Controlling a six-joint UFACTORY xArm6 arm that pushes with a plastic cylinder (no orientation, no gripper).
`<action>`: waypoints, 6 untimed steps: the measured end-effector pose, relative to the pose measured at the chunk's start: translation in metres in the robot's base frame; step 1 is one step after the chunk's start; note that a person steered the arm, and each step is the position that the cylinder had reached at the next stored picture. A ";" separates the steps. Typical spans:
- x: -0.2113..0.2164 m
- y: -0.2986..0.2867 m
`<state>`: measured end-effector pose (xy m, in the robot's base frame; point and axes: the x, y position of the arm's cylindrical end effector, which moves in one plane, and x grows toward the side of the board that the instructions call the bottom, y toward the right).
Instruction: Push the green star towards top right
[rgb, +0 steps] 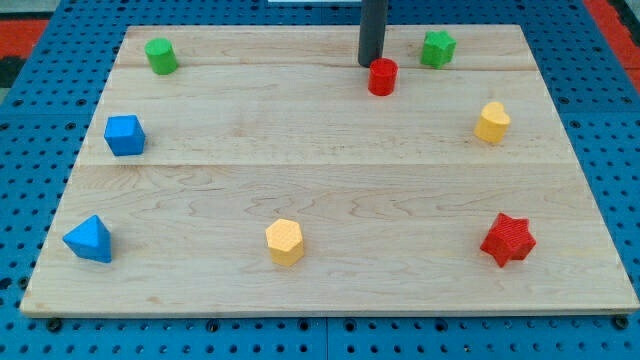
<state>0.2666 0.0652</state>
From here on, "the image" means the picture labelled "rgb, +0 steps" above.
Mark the green star block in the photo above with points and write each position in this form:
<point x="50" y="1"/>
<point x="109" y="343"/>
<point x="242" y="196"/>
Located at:
<point x="438" y="49"/>

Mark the red star block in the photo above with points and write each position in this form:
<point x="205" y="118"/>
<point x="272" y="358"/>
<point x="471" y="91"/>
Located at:
<point x="508" y="239"/>

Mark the yellow hexagon block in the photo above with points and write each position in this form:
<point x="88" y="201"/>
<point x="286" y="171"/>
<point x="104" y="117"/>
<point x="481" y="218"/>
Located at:
<point x="285" y="242"/>

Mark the wooden board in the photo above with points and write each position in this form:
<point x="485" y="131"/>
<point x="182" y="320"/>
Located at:
<point x="394" y="195"/>

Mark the red cylinder block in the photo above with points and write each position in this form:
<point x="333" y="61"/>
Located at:
<point x="382" y="76"/>

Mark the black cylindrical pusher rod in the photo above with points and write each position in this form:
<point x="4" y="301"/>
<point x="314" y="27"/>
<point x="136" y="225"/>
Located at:
<point x="372" y="30"/>

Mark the yellow heart block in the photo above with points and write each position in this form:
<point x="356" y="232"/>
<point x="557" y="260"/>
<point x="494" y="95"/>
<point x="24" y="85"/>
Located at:
<point x="493" y="123"/>

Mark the blue cube block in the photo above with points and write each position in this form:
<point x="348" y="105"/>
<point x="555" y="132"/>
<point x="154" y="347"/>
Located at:
<point x="124" y="135"/>

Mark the green cylinder block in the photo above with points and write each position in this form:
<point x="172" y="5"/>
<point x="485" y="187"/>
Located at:
<point x="161" y="56"/>

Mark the blue triangle block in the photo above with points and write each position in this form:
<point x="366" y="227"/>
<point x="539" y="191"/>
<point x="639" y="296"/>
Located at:
<point x="90" y="240"/>

